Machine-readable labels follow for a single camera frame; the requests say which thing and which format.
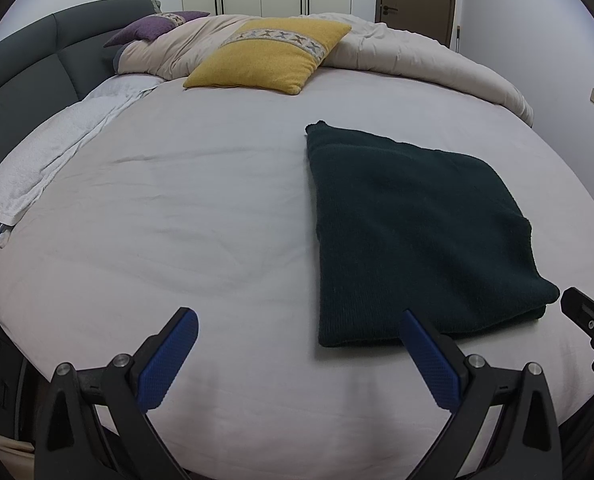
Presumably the white bed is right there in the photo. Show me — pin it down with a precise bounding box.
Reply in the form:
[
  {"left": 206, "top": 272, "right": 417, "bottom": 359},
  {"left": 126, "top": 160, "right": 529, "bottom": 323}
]
[{"left": 0, "top": 65, "right": 594, "bottom": 476}]

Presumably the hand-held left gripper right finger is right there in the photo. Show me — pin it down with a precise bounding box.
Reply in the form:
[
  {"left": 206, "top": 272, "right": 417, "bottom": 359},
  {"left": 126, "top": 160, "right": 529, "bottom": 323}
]
[{"left": 399, "top": 309, "right": 564, "bottom": 480}]

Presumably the dark grey headboard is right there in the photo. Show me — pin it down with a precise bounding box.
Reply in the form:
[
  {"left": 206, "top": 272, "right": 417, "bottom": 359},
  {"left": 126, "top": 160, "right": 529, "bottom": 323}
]
[{"left": 0, "top": 0, "right": 163, "bottom": 196}]

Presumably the white folded towel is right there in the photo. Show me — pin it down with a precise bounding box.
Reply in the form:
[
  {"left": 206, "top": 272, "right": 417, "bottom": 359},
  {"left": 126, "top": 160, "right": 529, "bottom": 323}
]
[{"left": 0, "top": 74, "right": 165, "bottom": 250}]

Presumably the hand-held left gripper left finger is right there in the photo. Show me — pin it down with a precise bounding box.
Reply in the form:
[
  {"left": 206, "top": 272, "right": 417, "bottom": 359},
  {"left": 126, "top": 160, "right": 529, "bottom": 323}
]
[{"left": 33, "top": 306, "right": 200, "bottom": 480}]

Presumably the purple patterned pillow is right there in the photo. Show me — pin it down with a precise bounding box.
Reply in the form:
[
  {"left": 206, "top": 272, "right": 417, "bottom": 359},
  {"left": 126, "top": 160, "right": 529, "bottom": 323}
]
[{"left": 103, "top": 10, "right": 211, "bottom": 49}]

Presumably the beige duvet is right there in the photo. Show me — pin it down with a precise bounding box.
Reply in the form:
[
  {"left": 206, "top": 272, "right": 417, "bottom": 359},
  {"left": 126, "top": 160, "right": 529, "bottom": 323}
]
[{"left": 113, "top": 12, "right": 535, "bottom": 128}]

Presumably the dark green knit sweater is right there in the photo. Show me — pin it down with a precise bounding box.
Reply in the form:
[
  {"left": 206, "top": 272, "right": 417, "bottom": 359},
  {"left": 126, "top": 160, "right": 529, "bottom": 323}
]
[{"left": 304, "top": 120, "right": 562, "bottom": 348}]

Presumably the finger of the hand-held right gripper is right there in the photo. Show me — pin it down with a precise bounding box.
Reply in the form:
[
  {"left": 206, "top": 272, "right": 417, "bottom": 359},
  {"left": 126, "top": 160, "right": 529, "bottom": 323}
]
[{"left": 560, "top": 287, "right": 594, "bottom": 343}]

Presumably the yellow patterned pillow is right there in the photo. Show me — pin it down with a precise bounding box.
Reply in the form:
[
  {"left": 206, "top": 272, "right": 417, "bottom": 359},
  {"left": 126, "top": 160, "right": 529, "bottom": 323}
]
[{"left": 183, "top": 17, "right": 353, "bottom": 96}]

